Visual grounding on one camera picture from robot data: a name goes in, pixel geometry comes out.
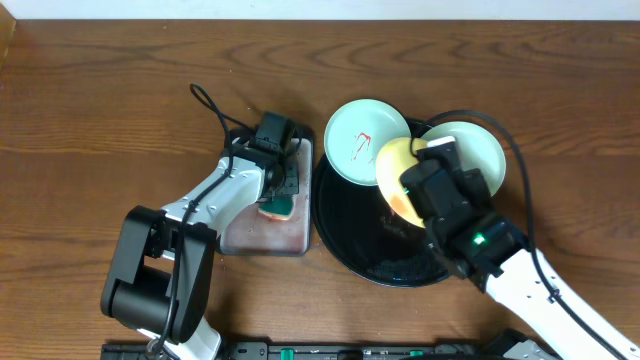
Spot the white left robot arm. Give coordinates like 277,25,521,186
100,136,314,359

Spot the rectangular black metal tray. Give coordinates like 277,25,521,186
219,126,314,256

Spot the pale green plate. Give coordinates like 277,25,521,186
421,121,507,196

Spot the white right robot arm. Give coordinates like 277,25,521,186
391,137,639,359

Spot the yellow plate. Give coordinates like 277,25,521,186
375,137,427,228

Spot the green yellow sponge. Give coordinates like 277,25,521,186
258,196,295,221

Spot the round black tray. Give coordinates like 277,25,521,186
311,117,471,288

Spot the light blue plate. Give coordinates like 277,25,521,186
324,99,410,186

